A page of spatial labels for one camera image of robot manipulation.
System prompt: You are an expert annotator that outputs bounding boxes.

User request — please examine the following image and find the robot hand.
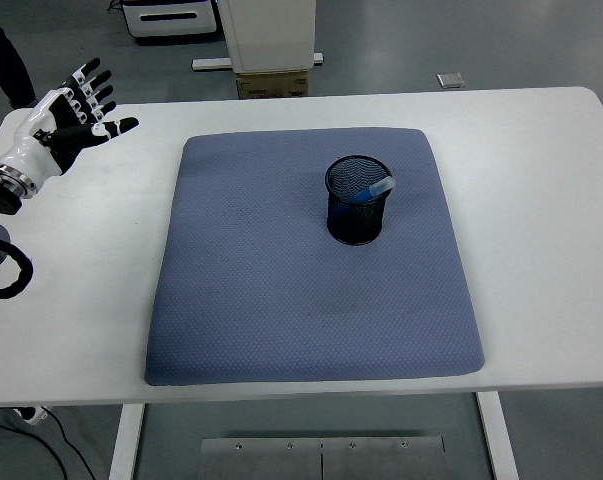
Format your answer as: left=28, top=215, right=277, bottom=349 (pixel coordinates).
left=0, top=56, right=141, bottom=187

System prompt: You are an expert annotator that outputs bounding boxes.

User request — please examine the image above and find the blue marker with clear cap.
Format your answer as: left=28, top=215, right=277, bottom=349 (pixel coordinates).
left=330, top=175, right=398, bottom=218

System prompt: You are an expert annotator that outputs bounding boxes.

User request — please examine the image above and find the black mesh pen holder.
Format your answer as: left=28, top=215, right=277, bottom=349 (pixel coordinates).
left=323, top=154, right=395, bottom=246

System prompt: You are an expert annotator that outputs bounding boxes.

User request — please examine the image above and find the white appliance with dark slot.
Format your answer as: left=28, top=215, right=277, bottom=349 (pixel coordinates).
left=119, top=0, right=219, bottom=39

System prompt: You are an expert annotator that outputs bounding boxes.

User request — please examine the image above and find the white cabinet base bar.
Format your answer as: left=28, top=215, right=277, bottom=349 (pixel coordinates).
left=191, top=51, right=326, bottom=72

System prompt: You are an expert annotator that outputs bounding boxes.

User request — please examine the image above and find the brown cardboard box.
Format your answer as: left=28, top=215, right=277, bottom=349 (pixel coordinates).
left=235, top=69, right=310, bottom=100

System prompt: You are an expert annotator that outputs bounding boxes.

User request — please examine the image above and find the blue-grey textured mat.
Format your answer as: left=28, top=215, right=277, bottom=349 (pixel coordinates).
left=143, top=127, right=485, bottom=387

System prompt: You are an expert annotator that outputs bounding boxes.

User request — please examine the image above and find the white table leg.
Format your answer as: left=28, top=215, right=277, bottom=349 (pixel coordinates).
left=475, top=392, right=521, bottom=480
left=107, top=403, right=147, bottom=480

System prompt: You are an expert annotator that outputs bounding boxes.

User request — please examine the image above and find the grey metal floor cover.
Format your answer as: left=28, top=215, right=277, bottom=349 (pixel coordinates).
left=436, top=71, right=467, bottom=91

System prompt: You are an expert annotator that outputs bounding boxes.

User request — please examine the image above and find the black floor cable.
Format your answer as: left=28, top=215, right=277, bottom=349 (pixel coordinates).
left=0, top=409, right=98, bottom=480

